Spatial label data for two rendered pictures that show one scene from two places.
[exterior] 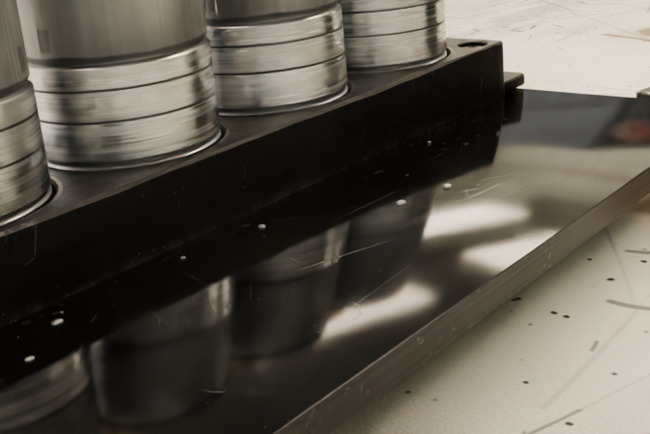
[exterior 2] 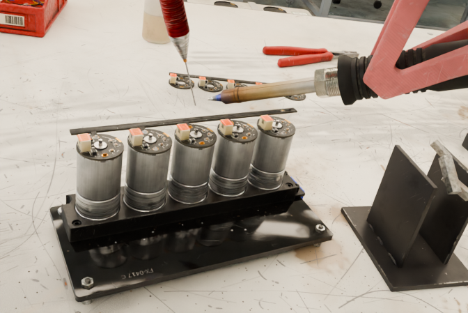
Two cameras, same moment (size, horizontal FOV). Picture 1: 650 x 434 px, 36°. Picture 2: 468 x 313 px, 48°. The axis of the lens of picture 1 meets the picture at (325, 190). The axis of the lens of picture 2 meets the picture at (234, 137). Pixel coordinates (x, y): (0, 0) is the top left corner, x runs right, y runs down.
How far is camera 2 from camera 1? 0.21 m
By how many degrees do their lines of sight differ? 19
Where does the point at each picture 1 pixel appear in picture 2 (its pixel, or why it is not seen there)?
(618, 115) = (306, 223)
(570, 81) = (340, 187)
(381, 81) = (252, 192)
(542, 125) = (287, 217)
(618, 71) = (359, 189)
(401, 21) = (265, 179)
